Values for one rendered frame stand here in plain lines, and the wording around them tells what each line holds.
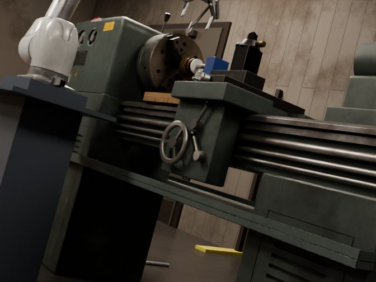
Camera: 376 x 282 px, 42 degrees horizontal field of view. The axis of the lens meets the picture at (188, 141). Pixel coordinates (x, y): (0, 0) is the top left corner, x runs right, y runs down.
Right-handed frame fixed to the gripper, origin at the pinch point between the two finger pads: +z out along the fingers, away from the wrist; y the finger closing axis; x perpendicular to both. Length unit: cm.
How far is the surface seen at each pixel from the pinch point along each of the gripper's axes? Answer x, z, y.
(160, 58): -4.4, 26.0, -8.5
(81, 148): 15, 78, -22
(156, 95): -22, 46, -6
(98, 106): 9, 57, -24
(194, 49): 0.9, 12.5, 5.8
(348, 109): -105, 43, 32
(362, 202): -127, 70, 30
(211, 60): -30.0, 23.8, 7.7
